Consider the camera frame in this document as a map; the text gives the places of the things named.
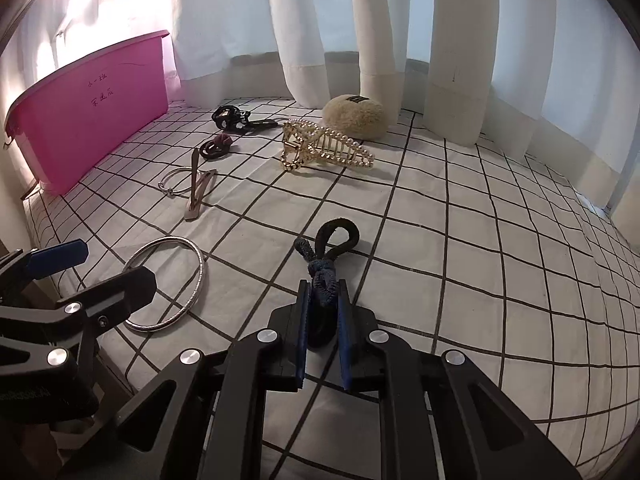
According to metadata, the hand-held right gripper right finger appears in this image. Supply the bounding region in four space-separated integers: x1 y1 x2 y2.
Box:
336 280 583 480

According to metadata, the pink plastic bin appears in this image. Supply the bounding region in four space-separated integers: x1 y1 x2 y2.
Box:
4 30 171 196

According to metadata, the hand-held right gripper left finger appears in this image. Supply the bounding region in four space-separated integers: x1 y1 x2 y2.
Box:
115 280 313 480

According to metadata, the thin silver ring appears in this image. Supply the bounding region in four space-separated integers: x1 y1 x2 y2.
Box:
158 166 208 197

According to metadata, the black and blue hair tie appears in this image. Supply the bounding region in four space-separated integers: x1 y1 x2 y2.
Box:
294 218 361 348

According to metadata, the beige fluffy hair clip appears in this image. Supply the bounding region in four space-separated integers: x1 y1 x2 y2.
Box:
321 93 387 139

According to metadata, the brown hair clip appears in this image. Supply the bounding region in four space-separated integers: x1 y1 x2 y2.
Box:
184 148 218 222

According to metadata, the dark red hair tie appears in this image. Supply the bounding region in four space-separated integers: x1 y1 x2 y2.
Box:
199 134 235 162

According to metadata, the gold pearl hair claw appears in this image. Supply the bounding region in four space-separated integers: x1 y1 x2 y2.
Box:
281 118 377 175

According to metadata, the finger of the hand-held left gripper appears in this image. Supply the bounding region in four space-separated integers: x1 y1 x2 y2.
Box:
0 240 90 291
52 266 157 343

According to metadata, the black printed strap keychain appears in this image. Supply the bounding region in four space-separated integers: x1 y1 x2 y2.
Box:
211 105 280 134

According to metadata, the large silver bangle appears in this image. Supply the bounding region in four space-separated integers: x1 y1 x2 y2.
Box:
121 236 206 333

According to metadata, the white curtain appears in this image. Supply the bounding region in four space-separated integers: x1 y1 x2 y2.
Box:
170 0 640 211

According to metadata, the cream curtain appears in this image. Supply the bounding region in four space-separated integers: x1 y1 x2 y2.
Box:
347 0 501 147

